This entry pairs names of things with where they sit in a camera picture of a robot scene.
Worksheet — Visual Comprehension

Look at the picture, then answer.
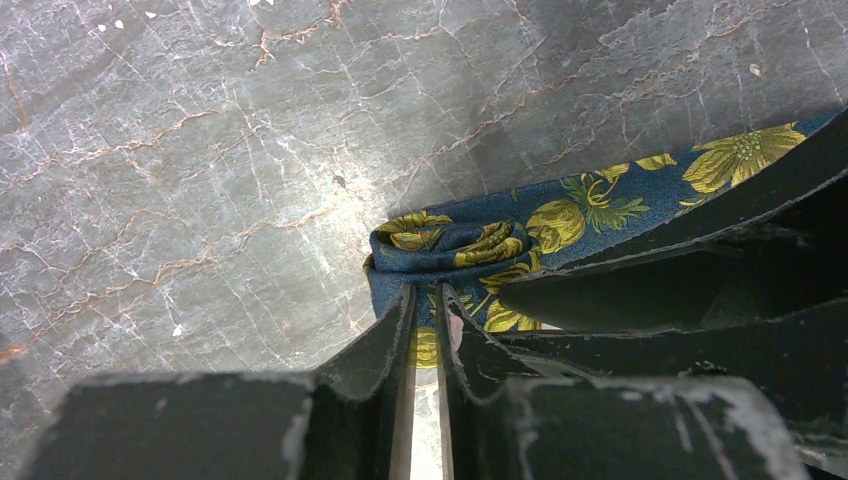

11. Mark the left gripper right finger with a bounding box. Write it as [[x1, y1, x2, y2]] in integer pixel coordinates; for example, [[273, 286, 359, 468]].
[[437, 284, 809, 479]]

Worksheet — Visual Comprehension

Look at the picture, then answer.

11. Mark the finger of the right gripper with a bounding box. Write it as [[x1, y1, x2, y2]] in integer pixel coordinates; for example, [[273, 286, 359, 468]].
[[501, 227, 847, 456], [530, 111, 847, 279]]

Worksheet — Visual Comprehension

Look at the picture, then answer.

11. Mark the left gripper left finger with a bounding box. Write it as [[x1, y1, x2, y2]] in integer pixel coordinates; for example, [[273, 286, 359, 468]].
[[21, 286, 416, 479]]

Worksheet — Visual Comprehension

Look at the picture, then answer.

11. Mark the navy yellow floral tie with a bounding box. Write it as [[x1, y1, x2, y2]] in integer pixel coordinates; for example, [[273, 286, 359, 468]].
[[363, 114, 833, 368]]

